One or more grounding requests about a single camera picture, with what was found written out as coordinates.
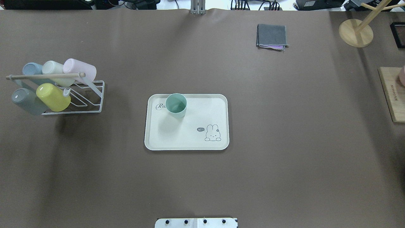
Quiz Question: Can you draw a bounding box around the cream rabbit tray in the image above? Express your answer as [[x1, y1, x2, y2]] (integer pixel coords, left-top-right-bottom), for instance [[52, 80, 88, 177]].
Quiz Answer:
[[144, 94, 230, 151]]

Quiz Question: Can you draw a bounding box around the green cup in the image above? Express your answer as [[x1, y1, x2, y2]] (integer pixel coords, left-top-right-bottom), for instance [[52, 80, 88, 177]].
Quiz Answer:
[[165, 93, 188, 118]]

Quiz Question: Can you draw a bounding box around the pink cup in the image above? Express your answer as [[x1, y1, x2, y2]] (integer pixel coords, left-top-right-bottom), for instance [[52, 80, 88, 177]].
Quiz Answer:
[[63, 58, 97, 82]]

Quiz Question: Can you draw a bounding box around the yellow cup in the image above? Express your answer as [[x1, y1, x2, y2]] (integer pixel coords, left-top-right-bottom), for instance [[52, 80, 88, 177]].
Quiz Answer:
[[36, 83, 71, 112]]

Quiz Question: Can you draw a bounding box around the cream white cup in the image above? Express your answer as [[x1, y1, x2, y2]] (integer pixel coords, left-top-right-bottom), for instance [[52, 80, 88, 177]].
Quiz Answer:
[[42, 60, 75, 87]]

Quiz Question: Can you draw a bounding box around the light blue cup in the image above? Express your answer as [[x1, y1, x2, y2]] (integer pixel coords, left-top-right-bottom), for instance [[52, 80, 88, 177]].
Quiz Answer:
[[22, 62, 54, 86]]

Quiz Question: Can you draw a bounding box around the grey cup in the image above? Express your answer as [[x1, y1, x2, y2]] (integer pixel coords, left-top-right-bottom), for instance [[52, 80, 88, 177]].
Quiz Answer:
[[11, 88, 48, 116]]

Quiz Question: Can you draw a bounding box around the dark square tray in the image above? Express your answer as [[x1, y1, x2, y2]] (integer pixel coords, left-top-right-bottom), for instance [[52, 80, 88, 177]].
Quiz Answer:
[[390, 22, 405, 48]]

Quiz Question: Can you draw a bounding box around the grey folded cloth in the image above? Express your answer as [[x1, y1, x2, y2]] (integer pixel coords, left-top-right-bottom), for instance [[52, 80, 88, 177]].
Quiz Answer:
[[256, 23, 289, 51]]

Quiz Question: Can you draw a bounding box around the wooden mug tree stand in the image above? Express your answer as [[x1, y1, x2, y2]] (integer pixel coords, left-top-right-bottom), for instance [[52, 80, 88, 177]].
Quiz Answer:
[[339, 0, 405, 48]]

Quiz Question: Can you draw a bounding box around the wooden cutting board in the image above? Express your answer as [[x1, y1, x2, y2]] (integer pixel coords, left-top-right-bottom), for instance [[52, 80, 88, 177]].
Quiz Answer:
[[378, 67, 405, 123]]

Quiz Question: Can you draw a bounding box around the pink bowl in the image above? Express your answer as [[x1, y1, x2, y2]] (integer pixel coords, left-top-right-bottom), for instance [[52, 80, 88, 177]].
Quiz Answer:
[[399, 66, 405, 86]]

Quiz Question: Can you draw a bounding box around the aluminium frame post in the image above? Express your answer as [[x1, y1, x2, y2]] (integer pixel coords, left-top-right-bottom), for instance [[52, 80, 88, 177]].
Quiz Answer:
[[190, 0, 206, 15]]

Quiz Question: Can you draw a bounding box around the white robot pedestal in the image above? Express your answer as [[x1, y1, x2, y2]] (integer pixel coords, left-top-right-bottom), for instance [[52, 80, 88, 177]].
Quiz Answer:
[[154, 218, 239, 228]]

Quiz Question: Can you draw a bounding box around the white wire cup rack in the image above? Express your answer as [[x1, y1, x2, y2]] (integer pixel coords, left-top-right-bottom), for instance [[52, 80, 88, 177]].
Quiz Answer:
[[6, 73, 105, 115]]

